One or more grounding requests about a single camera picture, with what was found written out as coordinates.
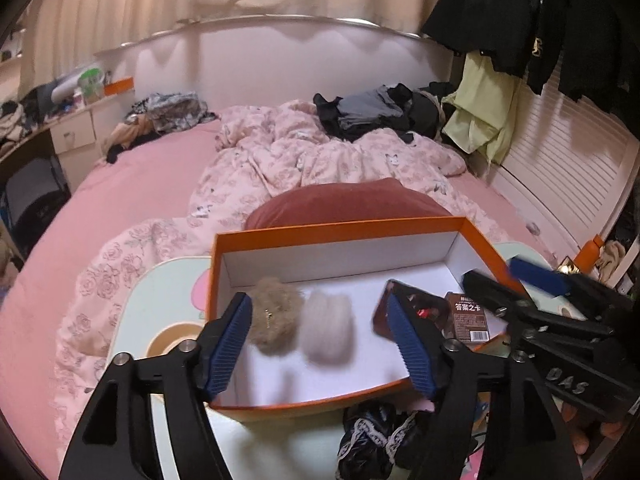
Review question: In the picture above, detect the orange bottle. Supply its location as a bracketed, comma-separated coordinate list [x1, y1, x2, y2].
[572, 236, 606, 271]

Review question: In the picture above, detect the black lace-trimmed garment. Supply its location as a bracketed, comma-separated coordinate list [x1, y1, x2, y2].
[336, 400, 441, 480]

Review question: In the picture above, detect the light green hanging garment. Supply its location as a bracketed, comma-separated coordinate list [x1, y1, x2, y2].
[440, 52, 526, 166]

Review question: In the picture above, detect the orange cardboard box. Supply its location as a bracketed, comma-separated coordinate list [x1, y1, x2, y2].
[204, 216, 531, 423]

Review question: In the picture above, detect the white slatted panel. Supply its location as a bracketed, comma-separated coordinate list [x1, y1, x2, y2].
[495, 60, 640, 266]

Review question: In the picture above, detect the white padded headboard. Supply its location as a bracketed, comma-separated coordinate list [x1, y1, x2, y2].
[95, 15, 456, 126]

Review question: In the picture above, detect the dark red card box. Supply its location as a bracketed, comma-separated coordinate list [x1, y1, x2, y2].
[442, 291, 490, 351]

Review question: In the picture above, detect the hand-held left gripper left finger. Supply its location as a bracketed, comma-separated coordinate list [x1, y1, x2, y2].
[59, 291, 253, 480]

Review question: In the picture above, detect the small orange box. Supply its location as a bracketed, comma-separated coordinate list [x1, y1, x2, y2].
[104, 76, 135, 97]

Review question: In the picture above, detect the maroon pillow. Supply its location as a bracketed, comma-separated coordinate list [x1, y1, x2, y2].
[244, 177, 453, 233]

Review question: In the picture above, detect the beige fluffy plush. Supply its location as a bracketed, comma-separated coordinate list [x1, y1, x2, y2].
[245, 277, 305, 356]

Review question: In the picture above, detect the beige cloth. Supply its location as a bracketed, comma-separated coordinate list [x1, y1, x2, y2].
[597, 240, 628, 283]

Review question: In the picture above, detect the dark red glossy packet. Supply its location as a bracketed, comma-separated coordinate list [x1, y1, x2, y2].
[371, 280, 451, 343]

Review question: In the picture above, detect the pile of dark clothes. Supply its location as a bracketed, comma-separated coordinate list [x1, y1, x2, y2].
[312, 82, 458, 143]

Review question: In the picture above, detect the pile of assorted clutter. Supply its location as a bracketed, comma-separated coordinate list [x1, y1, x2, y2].
[0, 80, 81, 146]

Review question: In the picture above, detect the tan garment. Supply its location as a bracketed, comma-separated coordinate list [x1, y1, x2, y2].
[105, 115, 166, 165]

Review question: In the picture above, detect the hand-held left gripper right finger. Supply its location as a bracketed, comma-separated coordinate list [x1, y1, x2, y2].
[386, 290, 583, 480]

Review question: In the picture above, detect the white fluffy plush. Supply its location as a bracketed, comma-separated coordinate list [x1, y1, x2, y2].
[295, 290, 355, 365]

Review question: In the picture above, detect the black hanging jacket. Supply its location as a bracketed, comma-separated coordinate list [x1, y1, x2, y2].
[420, 0, 543, 78]
[527, 0, 640, 116]

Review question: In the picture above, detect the white nightstand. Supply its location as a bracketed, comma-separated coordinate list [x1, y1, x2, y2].
[50, 92, 136, 156]

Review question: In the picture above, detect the person's right hand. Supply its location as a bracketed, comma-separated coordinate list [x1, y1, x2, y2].
[557, 400, 631, 456]

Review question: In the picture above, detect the patterned grey clothes pile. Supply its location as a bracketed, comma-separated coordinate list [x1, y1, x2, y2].
[125, 91, 218, 133]

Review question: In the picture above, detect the pink floral duvet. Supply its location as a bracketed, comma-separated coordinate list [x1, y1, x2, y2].
[52, 100, 506, 441]

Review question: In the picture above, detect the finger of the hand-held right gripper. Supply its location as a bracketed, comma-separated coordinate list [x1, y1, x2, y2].
[507, 256, 576, 298]
[462, 270, 536, 317]

